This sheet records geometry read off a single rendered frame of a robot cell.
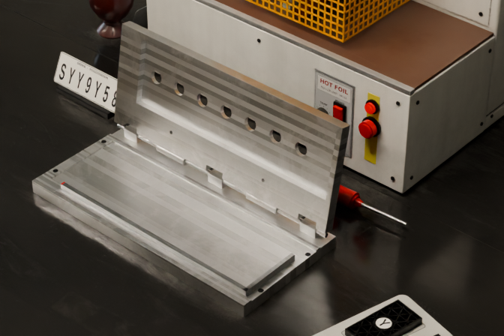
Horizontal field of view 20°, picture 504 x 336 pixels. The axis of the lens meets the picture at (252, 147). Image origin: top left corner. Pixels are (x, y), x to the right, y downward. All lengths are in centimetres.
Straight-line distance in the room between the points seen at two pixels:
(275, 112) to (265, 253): 21
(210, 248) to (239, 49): 39
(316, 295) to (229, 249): 15
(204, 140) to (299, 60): 20
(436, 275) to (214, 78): 44
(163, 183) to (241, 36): 28
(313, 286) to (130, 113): 45
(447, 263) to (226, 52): 53
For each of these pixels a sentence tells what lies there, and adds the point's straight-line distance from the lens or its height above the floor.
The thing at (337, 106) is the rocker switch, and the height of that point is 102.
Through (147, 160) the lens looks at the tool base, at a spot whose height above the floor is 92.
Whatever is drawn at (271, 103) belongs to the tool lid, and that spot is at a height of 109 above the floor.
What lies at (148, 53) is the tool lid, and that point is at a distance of 223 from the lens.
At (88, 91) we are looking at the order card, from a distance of 242.
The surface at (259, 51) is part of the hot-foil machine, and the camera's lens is 228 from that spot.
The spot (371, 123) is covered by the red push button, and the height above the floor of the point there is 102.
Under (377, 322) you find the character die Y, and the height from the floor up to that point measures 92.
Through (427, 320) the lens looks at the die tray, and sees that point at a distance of 199.
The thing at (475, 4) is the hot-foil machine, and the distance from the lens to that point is 227.
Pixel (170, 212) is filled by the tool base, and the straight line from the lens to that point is 215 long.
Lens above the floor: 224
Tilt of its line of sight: 35 degrees down
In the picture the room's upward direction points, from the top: straight up
